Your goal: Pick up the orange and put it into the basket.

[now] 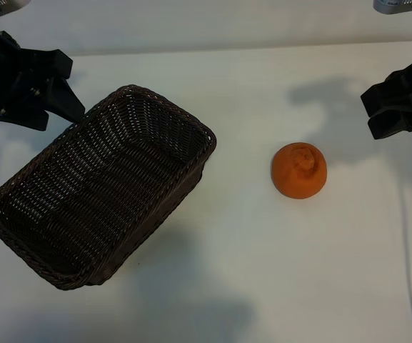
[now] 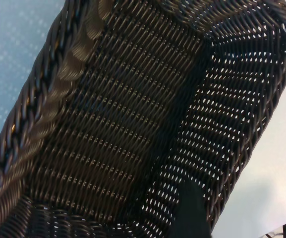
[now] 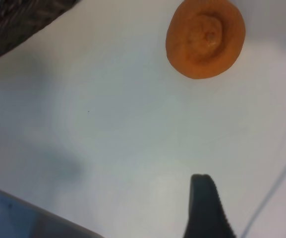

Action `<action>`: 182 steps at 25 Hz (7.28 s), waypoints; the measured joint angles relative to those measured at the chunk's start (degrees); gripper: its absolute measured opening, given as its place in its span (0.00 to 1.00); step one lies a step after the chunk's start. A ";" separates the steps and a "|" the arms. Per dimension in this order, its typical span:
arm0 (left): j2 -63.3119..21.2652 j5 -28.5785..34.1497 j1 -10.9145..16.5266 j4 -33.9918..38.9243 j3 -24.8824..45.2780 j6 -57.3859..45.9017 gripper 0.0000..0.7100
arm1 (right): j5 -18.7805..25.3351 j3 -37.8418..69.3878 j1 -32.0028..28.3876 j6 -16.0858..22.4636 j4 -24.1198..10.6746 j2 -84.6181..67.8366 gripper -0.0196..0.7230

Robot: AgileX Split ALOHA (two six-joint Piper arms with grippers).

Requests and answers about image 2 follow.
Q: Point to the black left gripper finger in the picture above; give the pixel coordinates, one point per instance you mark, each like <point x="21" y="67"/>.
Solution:
<point x="194" y="213"/>

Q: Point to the dark brown woven basket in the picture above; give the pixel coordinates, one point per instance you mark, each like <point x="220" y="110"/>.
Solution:
<point x="123" y="119"/>

